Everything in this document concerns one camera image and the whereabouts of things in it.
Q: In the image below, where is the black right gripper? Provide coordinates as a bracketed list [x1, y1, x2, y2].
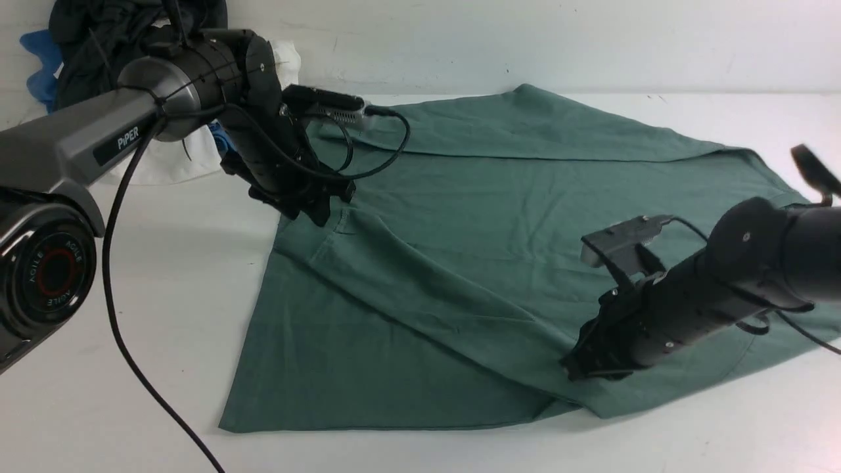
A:
[560, 254, 756, 382]

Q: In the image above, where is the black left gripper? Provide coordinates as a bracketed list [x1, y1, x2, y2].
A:
[220, 91, 357, 227]

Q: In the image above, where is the green long-sleeved shirt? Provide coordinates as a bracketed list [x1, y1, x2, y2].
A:
[219, 84, 814, 434]

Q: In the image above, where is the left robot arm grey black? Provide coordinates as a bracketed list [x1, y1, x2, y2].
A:
[1, 29, 355, 371]

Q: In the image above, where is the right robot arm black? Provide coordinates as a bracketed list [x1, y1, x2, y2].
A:
[560, 198, 840, 381]

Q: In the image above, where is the white crumpled garment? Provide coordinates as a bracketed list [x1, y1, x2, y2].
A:
[130, 39, 302, 186]

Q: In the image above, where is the black crumpled garment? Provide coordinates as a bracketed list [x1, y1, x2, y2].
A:
[49, 0, 228, 111]

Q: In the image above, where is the blue crumpled garment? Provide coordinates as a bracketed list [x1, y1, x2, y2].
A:
[19, 29, 64, 114]

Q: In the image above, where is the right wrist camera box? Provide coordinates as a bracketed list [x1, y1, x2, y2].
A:
[580, 215, 672, 282]

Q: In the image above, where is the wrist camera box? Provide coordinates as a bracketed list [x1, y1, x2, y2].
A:
[580, 215, 672, 282]
[282, 84, 369, 129]

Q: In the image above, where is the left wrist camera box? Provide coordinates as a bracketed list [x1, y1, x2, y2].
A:
[282, 84, 369, 129]

